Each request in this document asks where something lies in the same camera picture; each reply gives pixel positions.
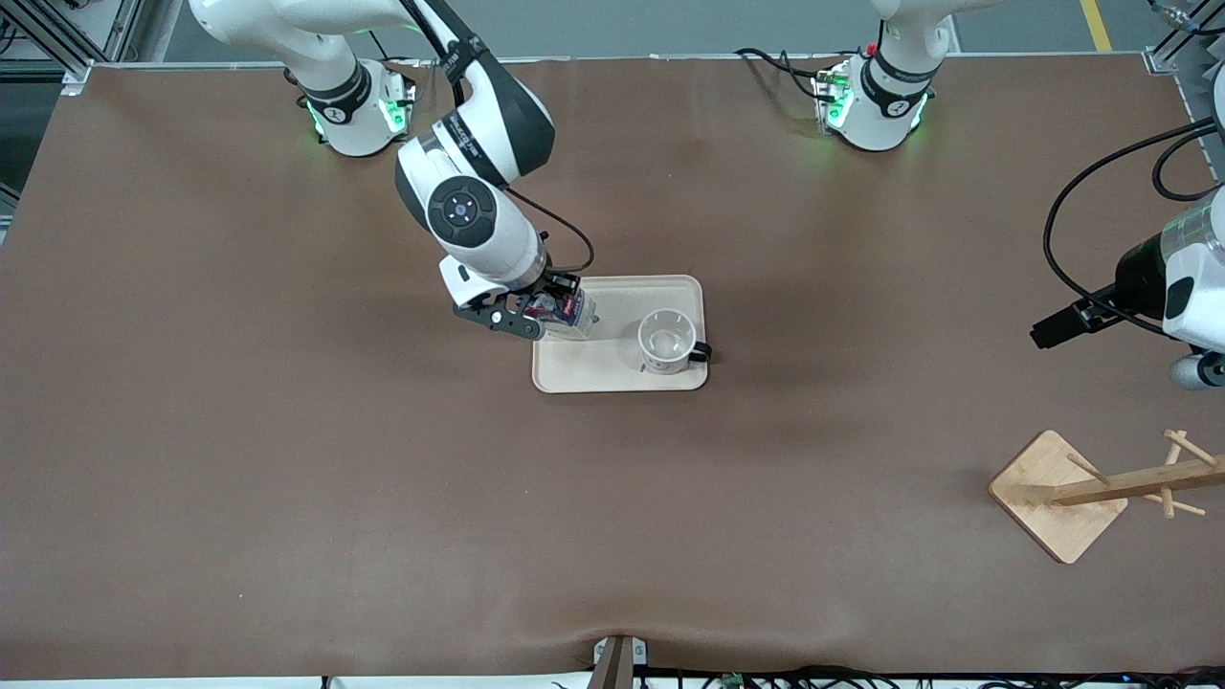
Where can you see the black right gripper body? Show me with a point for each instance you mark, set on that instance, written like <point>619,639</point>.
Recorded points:
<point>561,284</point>

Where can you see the brown table cover mat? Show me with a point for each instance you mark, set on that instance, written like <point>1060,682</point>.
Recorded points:
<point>478,526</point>

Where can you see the beige tray with bear print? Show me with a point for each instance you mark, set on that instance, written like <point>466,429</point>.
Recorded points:
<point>612,368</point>

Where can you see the wooden mug rack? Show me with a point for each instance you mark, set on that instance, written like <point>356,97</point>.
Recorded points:
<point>1053,498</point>

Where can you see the blue milk carton green cap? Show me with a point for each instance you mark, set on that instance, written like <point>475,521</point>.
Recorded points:
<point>567,323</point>

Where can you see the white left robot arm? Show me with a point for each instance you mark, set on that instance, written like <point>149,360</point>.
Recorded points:
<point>876,120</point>

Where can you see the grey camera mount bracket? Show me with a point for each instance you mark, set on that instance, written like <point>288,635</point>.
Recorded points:
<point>617,660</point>

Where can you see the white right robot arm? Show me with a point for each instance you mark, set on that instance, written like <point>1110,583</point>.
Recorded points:
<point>474,211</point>

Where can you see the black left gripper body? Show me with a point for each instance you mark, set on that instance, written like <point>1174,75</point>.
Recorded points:
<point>1138,277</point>

